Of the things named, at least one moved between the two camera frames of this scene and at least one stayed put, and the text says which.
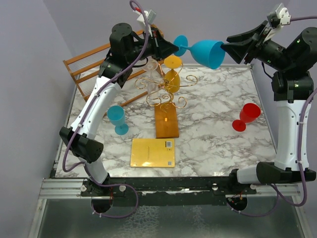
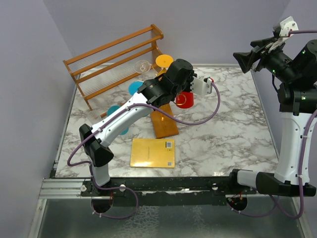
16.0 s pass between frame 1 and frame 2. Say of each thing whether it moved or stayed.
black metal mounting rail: stayed
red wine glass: moved
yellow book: stayed
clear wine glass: moved
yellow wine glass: moved
